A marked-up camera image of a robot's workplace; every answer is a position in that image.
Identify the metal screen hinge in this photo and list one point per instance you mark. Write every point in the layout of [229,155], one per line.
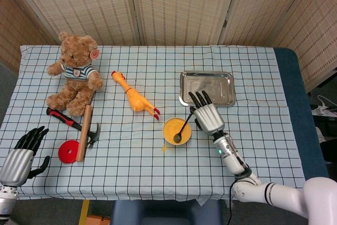
[225,23]

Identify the dark blue padded table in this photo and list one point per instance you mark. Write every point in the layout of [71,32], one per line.
[289,77]

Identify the red plastic disc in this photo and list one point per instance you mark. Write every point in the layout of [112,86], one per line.
[64,154]

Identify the blue padded robot base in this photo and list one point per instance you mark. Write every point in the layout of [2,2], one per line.
[163,213]

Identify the black spoon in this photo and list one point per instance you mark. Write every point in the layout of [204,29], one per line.
[177,138]

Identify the light blue checked tablecloth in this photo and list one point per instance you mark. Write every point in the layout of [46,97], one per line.
[131,172]

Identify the orange box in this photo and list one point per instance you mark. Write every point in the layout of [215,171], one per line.
[98,221]

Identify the beige woven folding screen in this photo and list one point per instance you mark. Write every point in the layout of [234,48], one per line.
[179,6]

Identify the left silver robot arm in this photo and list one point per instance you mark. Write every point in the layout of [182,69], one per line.
[6,201]

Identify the bowl of yellow powder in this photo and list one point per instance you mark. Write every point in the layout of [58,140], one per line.
[169,130]

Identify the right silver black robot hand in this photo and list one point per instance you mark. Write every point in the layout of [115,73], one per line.
[209,118]

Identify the brown teddy bear striped shirt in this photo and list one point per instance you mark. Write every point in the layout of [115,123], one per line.
[76,82]

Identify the rectangular stainless steel tray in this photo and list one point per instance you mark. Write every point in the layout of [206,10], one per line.
[218,88]

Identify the yellow rubber chicken toy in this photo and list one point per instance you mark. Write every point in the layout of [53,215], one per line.
[135,97]

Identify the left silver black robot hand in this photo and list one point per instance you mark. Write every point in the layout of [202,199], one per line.
[15,165]

